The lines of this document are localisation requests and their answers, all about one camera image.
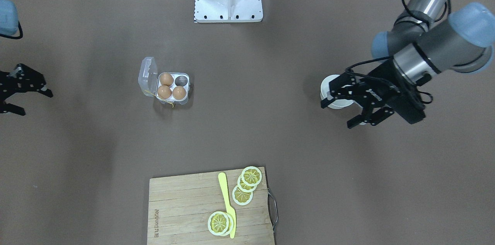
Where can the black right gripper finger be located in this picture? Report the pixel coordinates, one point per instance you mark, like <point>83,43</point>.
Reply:
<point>43,89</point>
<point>6,108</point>

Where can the brown egg in box front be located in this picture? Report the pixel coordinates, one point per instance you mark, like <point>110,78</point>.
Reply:
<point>164,92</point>

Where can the lemon slice near knife tip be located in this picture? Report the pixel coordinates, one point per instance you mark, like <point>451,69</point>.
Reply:
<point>218,223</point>

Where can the brown egg in box rear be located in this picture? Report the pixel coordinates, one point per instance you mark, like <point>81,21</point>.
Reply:
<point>166,79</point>

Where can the yellow plastic knife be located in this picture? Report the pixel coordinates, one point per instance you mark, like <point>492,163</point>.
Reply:
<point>222,180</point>

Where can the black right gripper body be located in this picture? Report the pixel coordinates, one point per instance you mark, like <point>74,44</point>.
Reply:
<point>20,82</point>

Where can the middle lemon slice of row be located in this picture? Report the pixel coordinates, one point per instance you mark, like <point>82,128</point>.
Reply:
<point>243,187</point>

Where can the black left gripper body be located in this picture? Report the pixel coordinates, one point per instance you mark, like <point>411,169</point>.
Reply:
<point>380,91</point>

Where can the brown egg from bowl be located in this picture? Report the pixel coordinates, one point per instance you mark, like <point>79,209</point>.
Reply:
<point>179,92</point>

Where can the lower lemon slice of row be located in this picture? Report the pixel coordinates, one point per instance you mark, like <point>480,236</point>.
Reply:
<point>240,197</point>

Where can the clear plastic egg box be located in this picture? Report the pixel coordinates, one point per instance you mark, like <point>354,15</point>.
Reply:
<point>148,80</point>

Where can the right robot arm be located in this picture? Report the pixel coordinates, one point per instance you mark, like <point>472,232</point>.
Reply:
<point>10,28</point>

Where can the lemon slice under top slice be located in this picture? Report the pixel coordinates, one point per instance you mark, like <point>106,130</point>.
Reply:
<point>231,224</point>

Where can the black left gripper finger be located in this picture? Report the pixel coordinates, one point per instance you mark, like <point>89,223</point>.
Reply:
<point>338,88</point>
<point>367,116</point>

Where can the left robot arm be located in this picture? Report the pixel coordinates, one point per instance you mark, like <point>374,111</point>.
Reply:
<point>427,38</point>

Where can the white bowl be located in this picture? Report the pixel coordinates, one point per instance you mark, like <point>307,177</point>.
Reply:
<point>337,104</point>

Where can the brown egg in box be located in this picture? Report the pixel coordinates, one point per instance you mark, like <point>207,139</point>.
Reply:
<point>166,79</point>
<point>164,92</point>

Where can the wooden cutting board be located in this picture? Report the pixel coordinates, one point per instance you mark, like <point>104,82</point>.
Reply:
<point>179,208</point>

